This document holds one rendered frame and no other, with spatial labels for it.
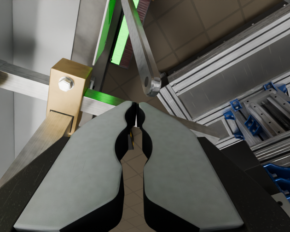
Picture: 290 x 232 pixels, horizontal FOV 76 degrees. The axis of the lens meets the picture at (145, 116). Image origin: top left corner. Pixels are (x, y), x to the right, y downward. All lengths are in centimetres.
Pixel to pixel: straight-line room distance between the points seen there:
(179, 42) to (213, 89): 34
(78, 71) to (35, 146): 12
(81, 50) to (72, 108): 17
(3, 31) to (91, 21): 22
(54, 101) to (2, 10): 28
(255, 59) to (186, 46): 36
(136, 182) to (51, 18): 162
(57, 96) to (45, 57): 27
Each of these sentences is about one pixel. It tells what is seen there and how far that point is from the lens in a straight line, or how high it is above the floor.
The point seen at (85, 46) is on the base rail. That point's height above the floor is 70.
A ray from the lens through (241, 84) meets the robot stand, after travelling 113.
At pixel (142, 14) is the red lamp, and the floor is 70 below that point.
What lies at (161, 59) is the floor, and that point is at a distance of 117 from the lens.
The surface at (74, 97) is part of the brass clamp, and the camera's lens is 31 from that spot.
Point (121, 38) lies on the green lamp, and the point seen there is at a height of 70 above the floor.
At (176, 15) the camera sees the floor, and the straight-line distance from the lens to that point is 113.
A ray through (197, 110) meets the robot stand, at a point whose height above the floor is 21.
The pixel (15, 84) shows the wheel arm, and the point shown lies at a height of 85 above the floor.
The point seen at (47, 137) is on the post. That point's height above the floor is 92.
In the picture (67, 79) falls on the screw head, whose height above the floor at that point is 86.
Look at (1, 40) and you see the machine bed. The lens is 56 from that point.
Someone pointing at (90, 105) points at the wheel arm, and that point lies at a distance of 32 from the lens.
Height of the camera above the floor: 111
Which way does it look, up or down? 55 degrees down
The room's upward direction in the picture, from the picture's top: 178 degrees clockwise
